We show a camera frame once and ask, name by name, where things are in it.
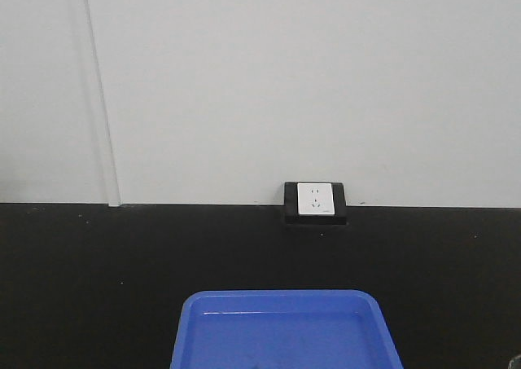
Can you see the blue plastic tray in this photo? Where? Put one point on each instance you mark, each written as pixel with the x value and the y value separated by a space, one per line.
pixel 283 329

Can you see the black socket mounting box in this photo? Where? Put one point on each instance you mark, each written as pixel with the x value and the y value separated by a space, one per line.
pixel 292 217

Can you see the white wall power socket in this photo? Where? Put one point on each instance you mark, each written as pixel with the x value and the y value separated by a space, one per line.
pixel 315 199

